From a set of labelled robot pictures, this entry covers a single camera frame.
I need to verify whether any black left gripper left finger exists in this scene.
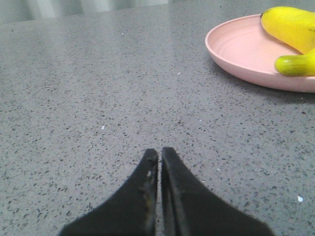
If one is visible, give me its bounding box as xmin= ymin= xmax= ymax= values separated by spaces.
xmin=60 ymin=149 xmax=158 ymax=236

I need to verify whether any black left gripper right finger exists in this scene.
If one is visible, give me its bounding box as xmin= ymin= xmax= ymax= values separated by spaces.
xmin=161 ymin=147 xmax=272 ymax=236

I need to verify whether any yellow banana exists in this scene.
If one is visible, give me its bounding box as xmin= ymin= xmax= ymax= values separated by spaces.
xmin=261 ymin=6 xmax=315 ymax=77

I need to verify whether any pink plastic plate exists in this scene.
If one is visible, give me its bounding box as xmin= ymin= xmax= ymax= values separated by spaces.
xmin=205 ymin=14 xmax=315 ymax=93

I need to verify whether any white pleated curtain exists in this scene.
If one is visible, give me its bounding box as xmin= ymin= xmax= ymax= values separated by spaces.
xmin=0 ymin=0 xmax=175 ymax=24

